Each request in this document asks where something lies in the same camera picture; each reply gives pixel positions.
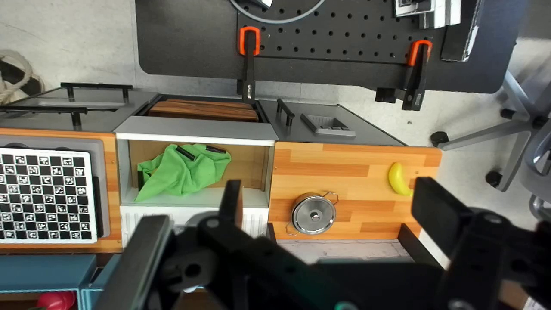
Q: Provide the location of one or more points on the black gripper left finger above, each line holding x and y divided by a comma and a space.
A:
135, 263

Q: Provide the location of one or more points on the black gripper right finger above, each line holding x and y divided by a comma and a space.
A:
440, 200

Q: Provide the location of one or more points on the teal plastic bin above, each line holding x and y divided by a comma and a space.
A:
40, 272
97, 286

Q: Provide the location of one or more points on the yellow banana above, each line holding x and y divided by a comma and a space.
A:
398, 179

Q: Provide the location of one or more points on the small wooden counter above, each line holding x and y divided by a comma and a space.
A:
112, 189

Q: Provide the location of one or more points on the red object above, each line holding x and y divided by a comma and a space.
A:
57, 301

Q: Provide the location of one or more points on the striped wooden countertop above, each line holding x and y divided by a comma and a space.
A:
350, 172

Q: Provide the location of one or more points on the grey cabinet front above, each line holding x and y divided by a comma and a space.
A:
367, 129

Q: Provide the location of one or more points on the green cloth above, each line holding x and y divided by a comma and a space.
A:
181, 172

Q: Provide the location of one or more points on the black white checkerboard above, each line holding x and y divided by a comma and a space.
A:
45, 194

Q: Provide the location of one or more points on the grey office chair base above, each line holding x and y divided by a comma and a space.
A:
517, 113

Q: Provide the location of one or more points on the round silver metal bowl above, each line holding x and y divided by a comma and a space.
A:
312, 213

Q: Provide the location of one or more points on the orange black bar clamp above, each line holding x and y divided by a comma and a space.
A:
249, 62
414, 74

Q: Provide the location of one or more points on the white sink basin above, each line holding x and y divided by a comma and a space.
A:
195, 131

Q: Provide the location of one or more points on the black pegboard table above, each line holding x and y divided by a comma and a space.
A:
345, 62

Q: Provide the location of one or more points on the brown wooden panel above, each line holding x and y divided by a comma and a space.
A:
200, 108

